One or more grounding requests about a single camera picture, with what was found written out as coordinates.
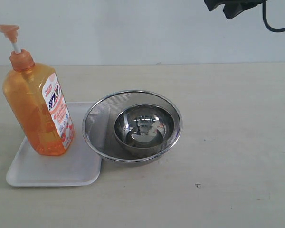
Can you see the steel mesh strainer basket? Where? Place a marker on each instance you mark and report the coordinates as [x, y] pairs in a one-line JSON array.
[[98, 125]]

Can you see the orange pump soap bottle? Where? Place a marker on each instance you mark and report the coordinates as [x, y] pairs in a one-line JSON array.
[[35, 96]]

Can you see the white rectangular plastic tray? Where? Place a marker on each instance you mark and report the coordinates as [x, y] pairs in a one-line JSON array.
[[79, 166]]

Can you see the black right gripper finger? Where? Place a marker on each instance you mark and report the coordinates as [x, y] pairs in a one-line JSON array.
[[212, 4], [231, 10]]

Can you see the small stainless steel bowl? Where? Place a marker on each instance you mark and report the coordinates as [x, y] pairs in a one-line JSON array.
[[144, 130]]

